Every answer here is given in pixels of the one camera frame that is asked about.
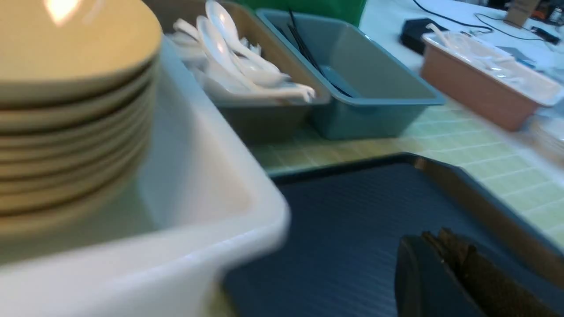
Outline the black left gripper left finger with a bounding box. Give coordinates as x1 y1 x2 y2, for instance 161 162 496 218
394 235 485 317

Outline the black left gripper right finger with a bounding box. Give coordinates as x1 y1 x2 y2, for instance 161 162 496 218
421 228 558 317

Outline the black plastic serving tray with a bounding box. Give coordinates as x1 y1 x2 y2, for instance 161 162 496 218
222 153 563 317

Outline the green checkered tablecloth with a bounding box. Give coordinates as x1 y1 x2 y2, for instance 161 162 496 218
211 99 564 317

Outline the blue plastic chopstick bin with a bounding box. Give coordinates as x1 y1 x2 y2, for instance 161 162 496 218
256 8 446 139

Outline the pink plastic bin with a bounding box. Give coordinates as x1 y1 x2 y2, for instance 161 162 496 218
421 23 563 132

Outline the large white plastic tub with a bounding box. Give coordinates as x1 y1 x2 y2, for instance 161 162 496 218
1 38 289 317

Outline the grey plastic spoon bin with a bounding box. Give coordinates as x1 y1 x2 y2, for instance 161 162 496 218
141 0 332 144

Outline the black box on table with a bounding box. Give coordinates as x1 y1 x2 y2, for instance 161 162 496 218
399 18 448 56

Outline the green cloth backdrop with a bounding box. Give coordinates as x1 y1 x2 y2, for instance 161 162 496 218
236 0 366 26

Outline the bundle of black chopsticks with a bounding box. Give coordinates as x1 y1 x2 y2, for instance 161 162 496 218
287 7 352 98

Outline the pile of white spoons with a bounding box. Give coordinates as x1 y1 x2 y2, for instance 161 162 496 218
167 0 316 103

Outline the stack of tan bowls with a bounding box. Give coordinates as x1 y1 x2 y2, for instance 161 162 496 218
0 0 163 239

